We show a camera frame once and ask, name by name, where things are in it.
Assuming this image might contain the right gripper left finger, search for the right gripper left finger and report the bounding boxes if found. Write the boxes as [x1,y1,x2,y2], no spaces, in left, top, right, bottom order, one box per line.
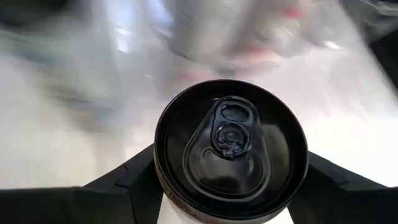
[0,143,165,224]

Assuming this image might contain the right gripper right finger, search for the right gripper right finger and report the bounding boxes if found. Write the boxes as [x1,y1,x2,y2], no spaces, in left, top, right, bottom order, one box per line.
[287,151,398,224]

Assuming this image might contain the white can yellow band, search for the white can yellow band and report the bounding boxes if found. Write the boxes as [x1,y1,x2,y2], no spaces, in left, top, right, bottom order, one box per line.
[153,78,310,224]

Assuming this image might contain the black-capped vial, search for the black-capped vial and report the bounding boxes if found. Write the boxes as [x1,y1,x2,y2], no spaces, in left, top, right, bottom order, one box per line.
[164,0,315,78]

